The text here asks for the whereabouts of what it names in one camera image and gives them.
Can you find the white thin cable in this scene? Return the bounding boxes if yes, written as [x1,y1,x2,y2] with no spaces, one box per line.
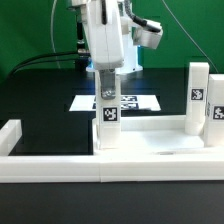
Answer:
[49,0,62,69]

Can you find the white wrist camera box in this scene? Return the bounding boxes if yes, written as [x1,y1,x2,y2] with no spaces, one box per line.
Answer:
[133,20,163,49]

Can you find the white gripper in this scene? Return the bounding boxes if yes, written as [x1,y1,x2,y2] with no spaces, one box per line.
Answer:
[81,0,134,101]

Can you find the white desk top panel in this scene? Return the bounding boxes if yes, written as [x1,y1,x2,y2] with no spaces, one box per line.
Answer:
[93,114,224,157]

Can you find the fiducial marker sheet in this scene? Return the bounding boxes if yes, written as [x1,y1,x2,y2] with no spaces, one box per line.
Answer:
[70,95,161,111]

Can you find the black vertical pole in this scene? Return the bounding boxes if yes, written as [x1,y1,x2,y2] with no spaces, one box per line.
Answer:
[76,16,85,71]

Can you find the black cable bundle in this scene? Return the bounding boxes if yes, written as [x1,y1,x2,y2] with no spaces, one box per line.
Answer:
[6,50,92,79]

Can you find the white U-shaped fixture frame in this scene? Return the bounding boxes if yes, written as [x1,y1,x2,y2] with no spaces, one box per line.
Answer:
[0,120,224,183]

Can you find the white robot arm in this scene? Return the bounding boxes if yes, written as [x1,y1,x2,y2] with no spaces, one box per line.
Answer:
[68,0,138,100]

